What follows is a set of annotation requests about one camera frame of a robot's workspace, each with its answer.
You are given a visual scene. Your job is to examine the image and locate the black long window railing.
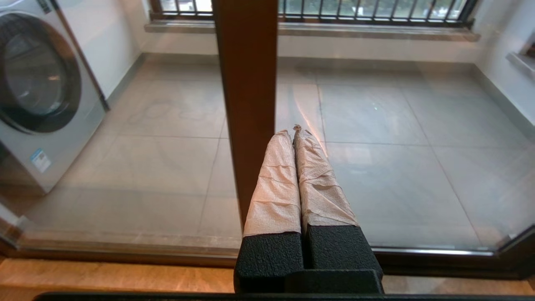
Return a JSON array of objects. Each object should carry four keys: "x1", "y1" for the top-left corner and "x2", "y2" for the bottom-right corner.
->
[{"x1": 150, "y1": 0, "x2": 479, "y2": 28}]

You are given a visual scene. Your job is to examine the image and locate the long grey stone window sill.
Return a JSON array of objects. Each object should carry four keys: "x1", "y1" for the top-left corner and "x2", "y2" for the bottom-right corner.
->
[{"x1": 144, "y1": 21, "x2": 481, "y2": 42}]

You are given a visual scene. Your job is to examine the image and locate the brown-framed fixed glass door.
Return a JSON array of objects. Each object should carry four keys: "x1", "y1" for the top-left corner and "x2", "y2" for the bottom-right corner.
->
[{"x1": 0, "y1": 0, "x2": 280, "y2": 268}]

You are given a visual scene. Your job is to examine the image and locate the silver front-load washing machine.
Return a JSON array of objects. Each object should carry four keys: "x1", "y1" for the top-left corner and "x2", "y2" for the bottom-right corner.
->
[{"x1": 0, "y1": 0, "x2": 110, "y2": 195}]

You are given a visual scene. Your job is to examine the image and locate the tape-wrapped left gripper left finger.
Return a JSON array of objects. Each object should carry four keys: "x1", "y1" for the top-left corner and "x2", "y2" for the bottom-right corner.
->
[{"x1": 233, "y1": 130, "x2": 304, "y2": 294}]

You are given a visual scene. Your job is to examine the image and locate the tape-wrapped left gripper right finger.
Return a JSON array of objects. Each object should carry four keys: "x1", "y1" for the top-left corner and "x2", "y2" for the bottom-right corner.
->
[{"x1": 288, "y1": 124, "x2": 384, "y2": 294}]

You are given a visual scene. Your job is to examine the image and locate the short grey stone window sill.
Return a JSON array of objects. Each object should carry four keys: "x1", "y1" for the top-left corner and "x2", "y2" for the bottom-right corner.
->
[{"x1": 506, "y1": 51, "x2": 535, "y2": 76}]

